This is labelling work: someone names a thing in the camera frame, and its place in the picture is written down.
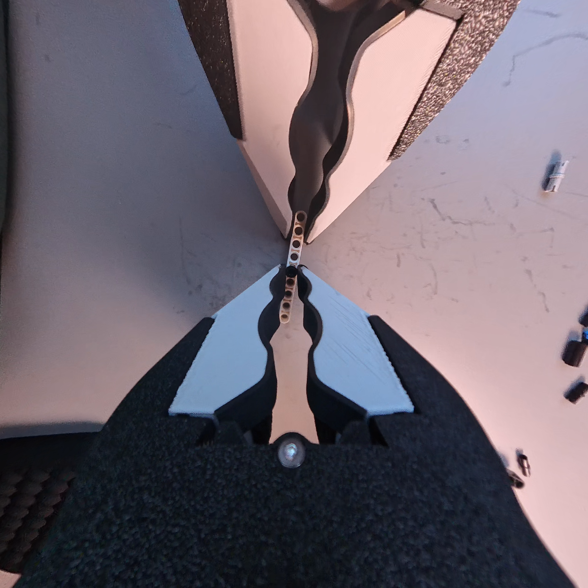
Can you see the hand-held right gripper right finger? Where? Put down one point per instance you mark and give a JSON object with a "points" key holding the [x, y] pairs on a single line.
{"points": [[358, 363]]}

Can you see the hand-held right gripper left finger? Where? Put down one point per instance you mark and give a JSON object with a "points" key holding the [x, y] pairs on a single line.
{"points": [[225, 363]]}

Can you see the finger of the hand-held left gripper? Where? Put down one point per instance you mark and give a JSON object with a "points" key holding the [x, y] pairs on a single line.
{"points": [[266, 92], [399, 82]]}

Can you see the white perforated brick beam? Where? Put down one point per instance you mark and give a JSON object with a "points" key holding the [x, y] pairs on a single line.
{"points": [[294, 258]]}

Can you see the light grey brick connector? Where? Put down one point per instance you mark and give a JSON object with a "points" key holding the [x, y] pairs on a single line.
{"points": [[556, 172]]}

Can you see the black brick pin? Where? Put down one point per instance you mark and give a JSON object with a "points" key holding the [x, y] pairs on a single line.
{"points": [[521, 464]]}

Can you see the pile of loose brick pieces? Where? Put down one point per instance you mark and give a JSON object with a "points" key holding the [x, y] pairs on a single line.
{"points": [[574, 353]]}

